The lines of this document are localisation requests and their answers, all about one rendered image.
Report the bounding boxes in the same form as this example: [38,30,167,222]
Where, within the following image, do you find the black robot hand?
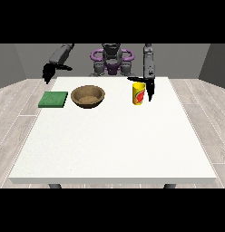
[126,75,156,102]
[42,63,73,85]

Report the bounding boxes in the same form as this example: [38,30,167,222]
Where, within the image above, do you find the yellow cup with melon print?
[132,82,147,106]

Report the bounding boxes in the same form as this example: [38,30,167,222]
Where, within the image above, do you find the green square pad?
[37,91,69,109]

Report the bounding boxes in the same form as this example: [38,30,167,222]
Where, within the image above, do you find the brown wooden bowl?
[70,84,106,110]

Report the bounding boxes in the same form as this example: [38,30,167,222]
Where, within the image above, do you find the grey robot trunk purple rings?
[89,43,136,78]

